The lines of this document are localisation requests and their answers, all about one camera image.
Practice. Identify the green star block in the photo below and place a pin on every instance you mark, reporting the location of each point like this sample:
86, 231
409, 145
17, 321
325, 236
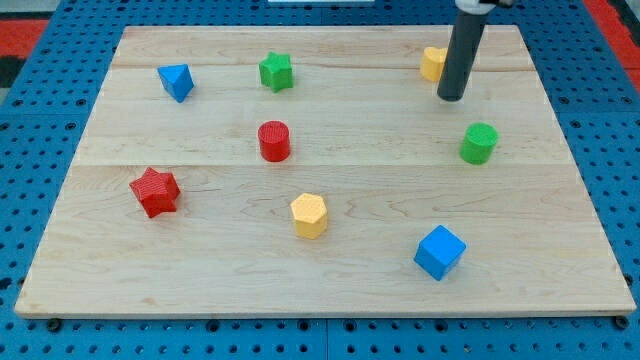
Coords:
276, 71

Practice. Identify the red star block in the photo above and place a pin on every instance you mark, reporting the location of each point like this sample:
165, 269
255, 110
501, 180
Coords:
156, 192

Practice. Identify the yellow hexagon block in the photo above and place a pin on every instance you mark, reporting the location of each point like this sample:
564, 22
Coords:
310, 215

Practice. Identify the red cylinder block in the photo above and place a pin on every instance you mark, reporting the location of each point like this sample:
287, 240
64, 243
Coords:
274, 141

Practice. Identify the light wooden board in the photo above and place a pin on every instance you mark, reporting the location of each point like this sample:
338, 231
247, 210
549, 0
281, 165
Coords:
291, 172

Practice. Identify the blue cube block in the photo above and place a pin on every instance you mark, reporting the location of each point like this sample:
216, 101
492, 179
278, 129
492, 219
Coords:
439, 252

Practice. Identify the yellow heart block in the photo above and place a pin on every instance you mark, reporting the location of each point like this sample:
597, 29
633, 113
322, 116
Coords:
432, 63

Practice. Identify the green cylinder block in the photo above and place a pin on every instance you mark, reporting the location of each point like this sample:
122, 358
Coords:
478, 143

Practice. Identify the blue triangular prism block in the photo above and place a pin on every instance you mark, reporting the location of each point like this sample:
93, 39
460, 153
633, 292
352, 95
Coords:
176, 80

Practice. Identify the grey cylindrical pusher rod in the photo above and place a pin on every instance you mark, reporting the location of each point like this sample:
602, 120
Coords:
463, 46

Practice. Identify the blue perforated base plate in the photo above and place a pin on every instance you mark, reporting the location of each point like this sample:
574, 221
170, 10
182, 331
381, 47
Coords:
591, 87

